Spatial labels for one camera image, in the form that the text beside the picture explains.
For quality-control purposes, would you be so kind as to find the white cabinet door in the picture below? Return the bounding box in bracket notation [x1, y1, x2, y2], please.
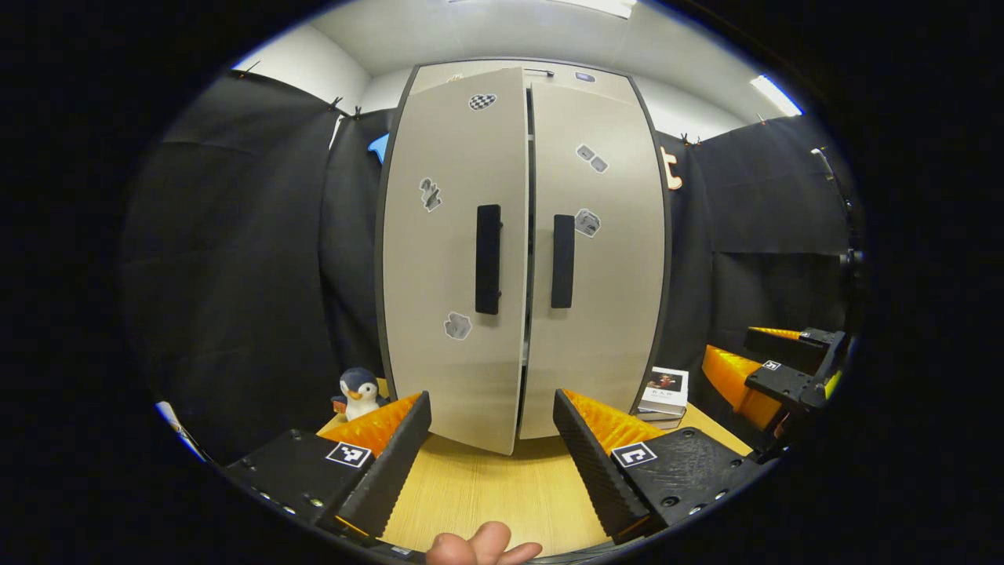
[518, 78, 671, 440]
[379, 67, 530, 456]

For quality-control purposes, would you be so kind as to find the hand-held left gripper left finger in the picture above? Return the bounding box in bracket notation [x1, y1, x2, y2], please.
[224, 390, 434, 542]

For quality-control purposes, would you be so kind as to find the penguin plush toy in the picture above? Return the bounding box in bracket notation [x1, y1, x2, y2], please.
[331, 367, 391, 422]

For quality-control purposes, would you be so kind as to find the white shoe cabinet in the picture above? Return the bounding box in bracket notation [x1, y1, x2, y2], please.
[375, 56, 675, 456]

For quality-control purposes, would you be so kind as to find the white office desk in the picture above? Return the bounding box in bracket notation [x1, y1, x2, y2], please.
[155, 400, 209, 464]

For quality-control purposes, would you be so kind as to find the black door handle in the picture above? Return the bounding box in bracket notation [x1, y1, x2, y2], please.
[550, 213, 577, 310]
[475, 204, 504, 316]

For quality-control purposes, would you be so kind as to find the dark book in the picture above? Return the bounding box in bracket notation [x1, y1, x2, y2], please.
[639, 406, 687, 431]

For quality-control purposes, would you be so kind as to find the ceiling light panel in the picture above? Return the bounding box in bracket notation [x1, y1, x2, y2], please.
[749, 75, 805, 118]
[549, 0, 638, 18]

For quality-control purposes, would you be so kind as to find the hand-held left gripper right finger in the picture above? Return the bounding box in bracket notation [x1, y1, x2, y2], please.
[552, 388, 766, 546]

